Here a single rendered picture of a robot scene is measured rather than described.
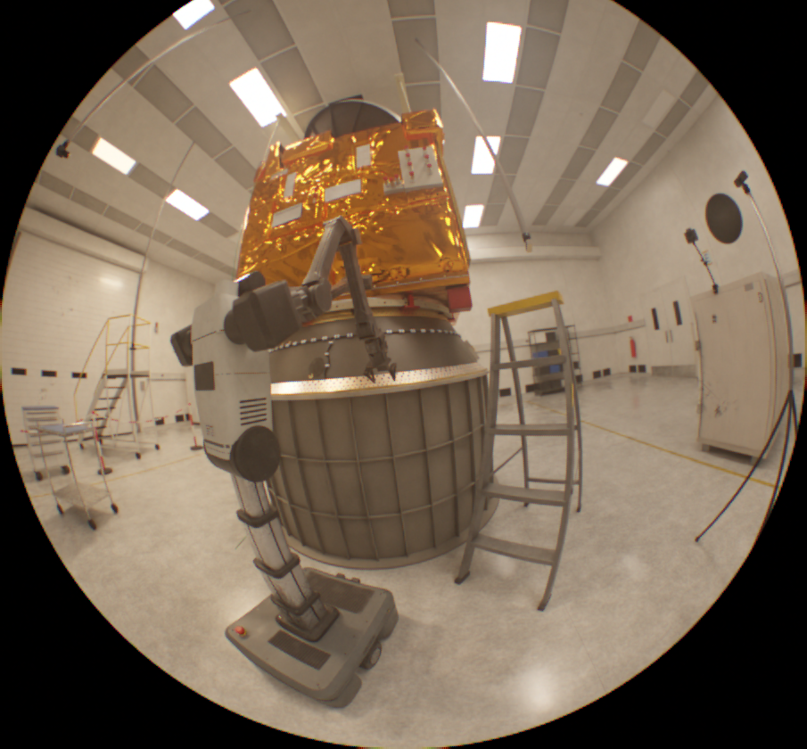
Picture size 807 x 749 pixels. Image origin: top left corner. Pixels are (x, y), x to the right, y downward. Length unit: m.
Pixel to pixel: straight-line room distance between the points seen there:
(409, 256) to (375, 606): 1.90
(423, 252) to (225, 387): 1.37
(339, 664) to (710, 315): 3.23
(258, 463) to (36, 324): 7.79
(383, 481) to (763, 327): 3.04
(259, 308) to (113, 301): 8.15
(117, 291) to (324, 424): 7.98
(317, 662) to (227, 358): 1.05
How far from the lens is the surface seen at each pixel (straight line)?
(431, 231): 1.69
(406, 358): 1.41
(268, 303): 0.51
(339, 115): 3.42
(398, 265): 1.60
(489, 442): 1.23
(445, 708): 1.26
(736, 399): 2.81
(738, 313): 2.70
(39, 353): 8.05
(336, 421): 1.34
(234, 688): 1.48
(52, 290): 8.32
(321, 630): 1.15
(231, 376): 0.62
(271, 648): 1.20
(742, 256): 6.84
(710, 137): 7.49
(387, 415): 1.31
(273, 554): 0.87
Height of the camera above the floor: 1.25
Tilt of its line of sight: 6 degrees up
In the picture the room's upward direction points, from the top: 6 degrees counter-clockwise
